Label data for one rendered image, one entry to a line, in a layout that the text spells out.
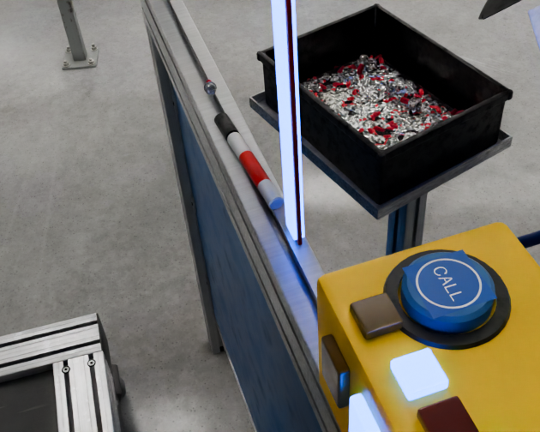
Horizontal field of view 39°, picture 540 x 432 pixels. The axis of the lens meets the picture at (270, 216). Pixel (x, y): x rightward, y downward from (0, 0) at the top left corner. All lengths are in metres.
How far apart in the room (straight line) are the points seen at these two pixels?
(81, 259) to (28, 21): 1.17
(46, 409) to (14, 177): 0.92
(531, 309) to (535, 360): 0.03
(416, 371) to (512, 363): 0.04
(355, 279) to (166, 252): 1.51
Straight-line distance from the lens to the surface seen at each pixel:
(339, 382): 0.35
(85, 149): 2.19
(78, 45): 2.51
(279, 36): 0.53
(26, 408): 1.41
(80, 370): 1.40
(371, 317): 0.33
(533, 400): 0.33
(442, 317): 0.33
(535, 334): 0.34
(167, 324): 1.71
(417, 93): 0.87
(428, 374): 0.32
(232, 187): 0.72
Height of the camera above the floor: 1.34
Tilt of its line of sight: 45 degrees down
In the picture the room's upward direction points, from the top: 5 degrees counter-clockwise
